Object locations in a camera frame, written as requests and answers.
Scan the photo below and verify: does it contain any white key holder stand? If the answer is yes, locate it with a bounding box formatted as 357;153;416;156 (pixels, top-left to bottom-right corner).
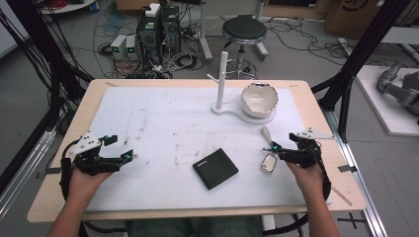
206;50;278;126

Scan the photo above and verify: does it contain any wooden table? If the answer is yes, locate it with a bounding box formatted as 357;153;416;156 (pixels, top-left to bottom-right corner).
27;78;368;223

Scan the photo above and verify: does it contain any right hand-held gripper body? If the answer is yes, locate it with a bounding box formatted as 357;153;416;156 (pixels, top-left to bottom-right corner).
279;127;335;170

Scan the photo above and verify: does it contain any white table leg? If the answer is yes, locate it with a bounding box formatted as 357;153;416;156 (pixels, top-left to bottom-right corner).
197;0;214;62

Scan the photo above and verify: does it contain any black metal frame post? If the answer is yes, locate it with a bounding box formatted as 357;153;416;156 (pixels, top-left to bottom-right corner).
310;0;416;143
0;0;95;196

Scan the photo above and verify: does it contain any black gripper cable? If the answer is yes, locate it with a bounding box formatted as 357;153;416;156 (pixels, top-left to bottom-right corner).
263;140;332;237
58;140;82;202

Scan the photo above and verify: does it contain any person's right hand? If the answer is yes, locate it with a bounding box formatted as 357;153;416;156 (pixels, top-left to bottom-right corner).
286;161;326;204

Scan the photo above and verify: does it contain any black round stool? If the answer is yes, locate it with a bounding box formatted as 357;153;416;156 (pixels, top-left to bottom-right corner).
221;14;268;80

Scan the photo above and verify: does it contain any white round table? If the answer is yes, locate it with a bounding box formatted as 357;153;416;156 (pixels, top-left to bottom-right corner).
37;0;97;16

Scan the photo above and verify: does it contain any black computer tower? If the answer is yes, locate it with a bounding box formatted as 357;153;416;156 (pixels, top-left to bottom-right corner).
160;4;182;54
135;3;163;66

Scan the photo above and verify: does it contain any white bowl with gold rim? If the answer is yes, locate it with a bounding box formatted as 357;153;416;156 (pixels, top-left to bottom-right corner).
239;82;280;119

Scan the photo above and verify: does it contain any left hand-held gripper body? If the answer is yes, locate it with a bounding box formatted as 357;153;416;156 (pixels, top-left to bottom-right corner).
68;131;123;176

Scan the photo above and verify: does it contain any person's left hand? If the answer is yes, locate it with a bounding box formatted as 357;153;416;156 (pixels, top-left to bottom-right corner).
66;166;114;204

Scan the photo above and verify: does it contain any grey power supply unit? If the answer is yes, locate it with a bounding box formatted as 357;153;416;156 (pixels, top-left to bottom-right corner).
110;34;128;61
125;34;138;60

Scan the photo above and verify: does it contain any white floor board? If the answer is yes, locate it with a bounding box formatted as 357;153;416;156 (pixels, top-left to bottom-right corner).
355;64;419;138

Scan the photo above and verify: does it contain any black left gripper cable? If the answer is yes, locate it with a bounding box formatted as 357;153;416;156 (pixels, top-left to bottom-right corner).
58;140;82;202

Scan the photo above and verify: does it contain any white table mat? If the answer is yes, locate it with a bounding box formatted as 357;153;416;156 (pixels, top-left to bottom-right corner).
85;86;331;212

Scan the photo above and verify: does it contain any silver car key fob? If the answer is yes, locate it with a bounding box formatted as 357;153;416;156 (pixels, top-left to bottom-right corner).
260;153;280;175

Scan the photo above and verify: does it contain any black leather wallet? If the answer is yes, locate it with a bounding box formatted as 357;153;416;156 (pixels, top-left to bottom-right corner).
192;147;240;191

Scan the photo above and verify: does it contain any brown cardboard box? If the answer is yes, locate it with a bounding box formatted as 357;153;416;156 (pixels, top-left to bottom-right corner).
323;0;419;41

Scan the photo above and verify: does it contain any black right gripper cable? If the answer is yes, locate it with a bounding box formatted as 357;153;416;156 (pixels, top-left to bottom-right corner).
263;140;332;237

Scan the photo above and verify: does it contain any tangle of floor cables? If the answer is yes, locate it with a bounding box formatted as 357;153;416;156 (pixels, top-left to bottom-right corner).
93;6;211;80

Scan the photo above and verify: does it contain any black tape strip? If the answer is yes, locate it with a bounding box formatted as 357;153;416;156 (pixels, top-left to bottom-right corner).
35;166;62;181
337;164;359;174

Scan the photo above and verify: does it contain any aluminium rail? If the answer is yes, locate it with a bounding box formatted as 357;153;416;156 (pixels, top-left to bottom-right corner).
321;107;390;237
0;128;57;221

